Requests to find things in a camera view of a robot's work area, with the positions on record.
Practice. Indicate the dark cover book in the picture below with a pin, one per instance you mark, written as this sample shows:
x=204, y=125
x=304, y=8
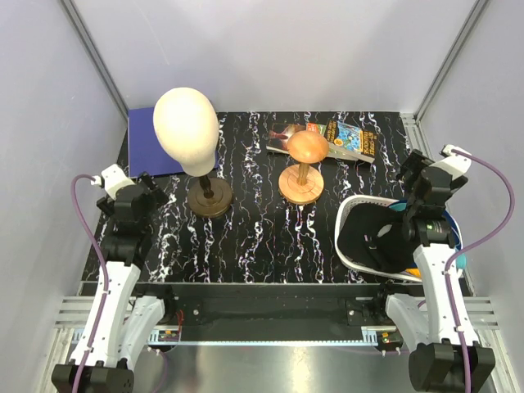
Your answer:
x=280, y=134

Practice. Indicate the teal bucket hat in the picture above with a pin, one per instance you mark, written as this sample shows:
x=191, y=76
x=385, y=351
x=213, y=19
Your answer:
x=461, y=261

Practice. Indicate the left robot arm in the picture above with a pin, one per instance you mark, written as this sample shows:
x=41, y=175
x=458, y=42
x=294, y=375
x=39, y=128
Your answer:
x=117, y=326

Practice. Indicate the white foam mannequin head stand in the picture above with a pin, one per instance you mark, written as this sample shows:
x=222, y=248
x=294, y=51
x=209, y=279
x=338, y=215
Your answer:
x=187, y=128

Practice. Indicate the orange hat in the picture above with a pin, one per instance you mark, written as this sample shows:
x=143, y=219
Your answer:
x=414, y=272

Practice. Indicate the black baseball cap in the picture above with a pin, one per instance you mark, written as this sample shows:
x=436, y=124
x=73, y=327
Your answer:
x=384, y=240

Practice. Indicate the light wooden hat stand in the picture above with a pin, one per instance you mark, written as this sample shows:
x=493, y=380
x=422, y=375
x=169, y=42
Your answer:
x=302, y=184

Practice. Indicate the white perforated basket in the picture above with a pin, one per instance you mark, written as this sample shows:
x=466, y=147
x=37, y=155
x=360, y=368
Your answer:
x=349, y=238

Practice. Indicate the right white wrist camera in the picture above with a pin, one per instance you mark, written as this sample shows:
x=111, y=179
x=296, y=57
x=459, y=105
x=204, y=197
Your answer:
x=455, y=161

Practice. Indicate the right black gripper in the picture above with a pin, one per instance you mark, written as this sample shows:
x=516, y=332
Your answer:
x=415, y=163

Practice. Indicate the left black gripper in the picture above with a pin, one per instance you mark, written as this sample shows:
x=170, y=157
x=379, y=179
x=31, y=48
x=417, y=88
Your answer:
x=155, y=197

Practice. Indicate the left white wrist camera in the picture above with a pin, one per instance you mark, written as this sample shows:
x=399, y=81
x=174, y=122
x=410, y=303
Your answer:
x=112, y=179

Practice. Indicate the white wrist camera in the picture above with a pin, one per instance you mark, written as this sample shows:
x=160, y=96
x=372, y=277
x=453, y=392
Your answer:
x=455, y=161
x=112, y=179

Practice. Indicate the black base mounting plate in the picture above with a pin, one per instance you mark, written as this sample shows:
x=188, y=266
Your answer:
x=204, y=304

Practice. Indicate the purple flat book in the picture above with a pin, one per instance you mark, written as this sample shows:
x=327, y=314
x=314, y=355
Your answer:
x=145, y=153

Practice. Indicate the colourful treehouse book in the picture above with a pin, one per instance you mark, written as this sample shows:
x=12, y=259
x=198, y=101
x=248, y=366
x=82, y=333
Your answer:
x=347, y=142

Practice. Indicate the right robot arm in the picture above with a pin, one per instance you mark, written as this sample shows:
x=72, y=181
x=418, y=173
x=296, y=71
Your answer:
x=445, y=353

